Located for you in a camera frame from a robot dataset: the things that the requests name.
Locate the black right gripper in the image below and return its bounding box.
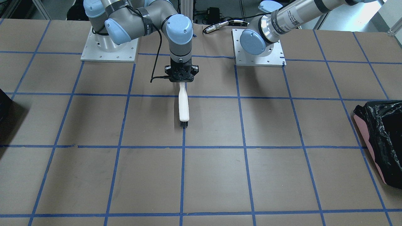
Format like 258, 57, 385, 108
165, 61, 199, 83

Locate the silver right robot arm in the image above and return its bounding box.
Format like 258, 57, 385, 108
83, 0, 199, 83

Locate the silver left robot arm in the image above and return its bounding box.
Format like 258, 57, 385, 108
239, 0, 372, 55

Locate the black bag lined bin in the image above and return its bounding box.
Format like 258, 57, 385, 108
353, 100, 402, 189

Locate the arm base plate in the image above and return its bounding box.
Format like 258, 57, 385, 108
232, 29, 287, 67
80, 27, 139, 63

